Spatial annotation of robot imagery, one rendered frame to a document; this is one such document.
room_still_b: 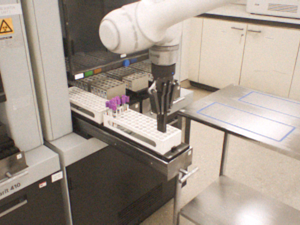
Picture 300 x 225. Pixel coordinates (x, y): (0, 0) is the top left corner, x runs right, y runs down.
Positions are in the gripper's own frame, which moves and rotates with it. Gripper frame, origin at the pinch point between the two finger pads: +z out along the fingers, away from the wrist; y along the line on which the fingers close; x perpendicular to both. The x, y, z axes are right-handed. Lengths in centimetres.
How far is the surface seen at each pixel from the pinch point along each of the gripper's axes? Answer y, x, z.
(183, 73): -219, -151, 72
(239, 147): -143, -36, 90
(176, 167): 2.1, 8.5, 13.1
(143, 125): 1.3, -6.9, 3.5
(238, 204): -51, 9, 62
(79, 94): -1.2, -47.1, 3.7
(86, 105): 3.8, -35.7, 3.8
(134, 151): 6.7, -6.4, 11.2
